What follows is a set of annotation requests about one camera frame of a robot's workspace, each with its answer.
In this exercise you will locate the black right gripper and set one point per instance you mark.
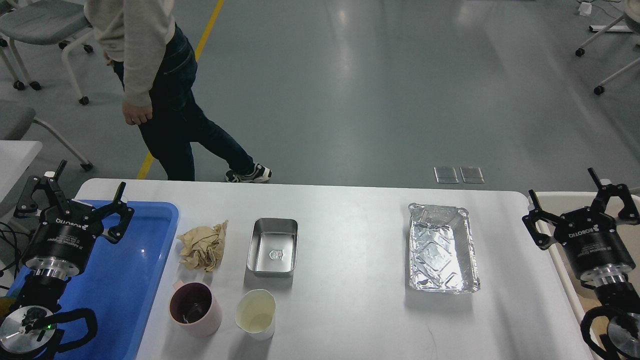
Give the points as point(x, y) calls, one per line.
point(595, 245)

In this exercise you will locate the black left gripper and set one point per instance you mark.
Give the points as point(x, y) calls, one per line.
point(62, 237)

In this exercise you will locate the pink mug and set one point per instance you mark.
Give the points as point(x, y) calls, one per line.
point(195, 309)

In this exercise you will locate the stainless steel rectangular container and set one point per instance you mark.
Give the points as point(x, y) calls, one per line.
point(273, 248)

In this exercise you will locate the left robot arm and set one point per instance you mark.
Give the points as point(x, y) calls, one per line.
point(35, 327)

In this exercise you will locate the beige waste bin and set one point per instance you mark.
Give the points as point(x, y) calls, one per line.
point(565, 240)

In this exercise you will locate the blue plastic tray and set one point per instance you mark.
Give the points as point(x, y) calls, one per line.
point(120, 283)

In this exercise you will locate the white side table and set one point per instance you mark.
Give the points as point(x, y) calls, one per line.
point(15, 159)

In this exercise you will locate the right floor socket plate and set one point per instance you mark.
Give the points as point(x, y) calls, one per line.
point(472, 174)

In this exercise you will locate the floor socket plate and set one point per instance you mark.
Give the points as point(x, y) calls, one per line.
point(472, 174)
point(446, 175)

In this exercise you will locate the crumpled brown paper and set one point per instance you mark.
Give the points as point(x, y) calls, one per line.
point(203, 247)

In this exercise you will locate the aluminium foil tray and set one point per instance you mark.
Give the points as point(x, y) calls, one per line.
point(441, 253)

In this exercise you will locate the left floor socket plate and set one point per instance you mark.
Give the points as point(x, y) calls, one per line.
point(446, 175)

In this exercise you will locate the walking person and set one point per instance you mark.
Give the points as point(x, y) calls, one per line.
point(156, 65)

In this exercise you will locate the grey office chair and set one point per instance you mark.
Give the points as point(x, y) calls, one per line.
point(47, 23)

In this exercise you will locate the cream paper cup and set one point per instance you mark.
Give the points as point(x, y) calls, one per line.
point(255, 314)

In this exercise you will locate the white power adapter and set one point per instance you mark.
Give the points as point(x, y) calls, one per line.
point(585, 8)

